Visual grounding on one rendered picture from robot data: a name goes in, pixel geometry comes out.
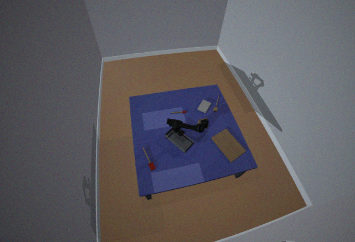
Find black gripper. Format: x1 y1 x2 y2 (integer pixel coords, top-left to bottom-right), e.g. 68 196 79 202
172 128 184 136

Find grey roasting tin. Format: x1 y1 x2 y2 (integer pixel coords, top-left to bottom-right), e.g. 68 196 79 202
165 128 194 153

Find light wooden board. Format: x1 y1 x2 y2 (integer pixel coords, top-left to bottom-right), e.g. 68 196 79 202
211 129 246 163

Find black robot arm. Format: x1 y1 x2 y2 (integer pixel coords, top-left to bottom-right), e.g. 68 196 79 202
167 118 209 133

